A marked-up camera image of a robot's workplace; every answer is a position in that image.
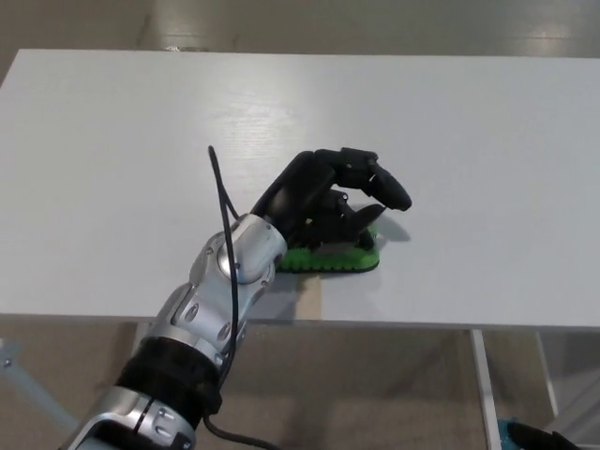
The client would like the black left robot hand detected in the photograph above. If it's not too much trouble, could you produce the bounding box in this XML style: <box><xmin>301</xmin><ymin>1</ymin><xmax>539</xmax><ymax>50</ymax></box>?
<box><xmin>250</xmin><ymin>146</ymin><xmax>414</xmax><ymax>257</ymax></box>

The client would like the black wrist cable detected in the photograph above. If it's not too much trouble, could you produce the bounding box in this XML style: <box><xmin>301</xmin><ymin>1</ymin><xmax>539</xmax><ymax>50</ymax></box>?
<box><xmin>207</xmin><ymin>144</ymin><xmax>282</xmax><ymax>450</ymax></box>

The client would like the green whiteboard eraser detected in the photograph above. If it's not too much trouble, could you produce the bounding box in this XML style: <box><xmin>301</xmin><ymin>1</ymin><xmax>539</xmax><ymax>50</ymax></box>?
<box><xmin>274</xmin><ymin>223</ymin><xmax>382</xmax><ymax>276</ymax></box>

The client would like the grey metal frame bar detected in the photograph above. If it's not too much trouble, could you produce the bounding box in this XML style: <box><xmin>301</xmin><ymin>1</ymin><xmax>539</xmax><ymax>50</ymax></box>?
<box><xmin>0</xmin><ymin>337</ymin><xmax>79</xmax><ymax>438</ymax></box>

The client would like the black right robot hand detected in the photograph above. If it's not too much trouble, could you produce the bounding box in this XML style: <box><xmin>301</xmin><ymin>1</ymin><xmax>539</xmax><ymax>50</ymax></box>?
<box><xmin>498</xmin><ymin>418</ymin><xmax>585</xmax><ymax>450</ymax></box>

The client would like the beige masking tape strip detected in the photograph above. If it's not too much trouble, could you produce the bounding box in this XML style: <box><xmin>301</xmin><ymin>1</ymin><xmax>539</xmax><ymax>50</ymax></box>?
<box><xmin>293</xmin><ymin>276</ymin><xmax>324</xmax><ymax>323</ymax></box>

